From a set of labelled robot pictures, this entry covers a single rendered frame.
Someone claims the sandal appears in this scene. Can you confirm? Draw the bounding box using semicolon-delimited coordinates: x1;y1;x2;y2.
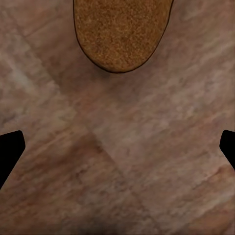
73;0;174;74

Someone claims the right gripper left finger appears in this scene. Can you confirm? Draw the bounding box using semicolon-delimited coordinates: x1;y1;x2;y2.
0;130;25;189

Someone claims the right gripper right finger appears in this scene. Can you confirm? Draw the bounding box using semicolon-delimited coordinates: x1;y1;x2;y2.
219;130;235;170

